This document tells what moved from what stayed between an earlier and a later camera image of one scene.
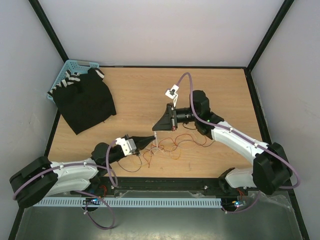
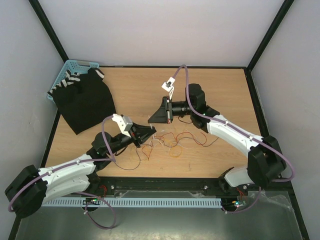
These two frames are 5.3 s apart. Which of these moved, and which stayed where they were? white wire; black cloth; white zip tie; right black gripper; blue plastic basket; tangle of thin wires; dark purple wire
Moved: white wire; tangle of thin wires; right black gripper; dark purple wire; white zip tie
Stayed: black cloth; blue plastic basket
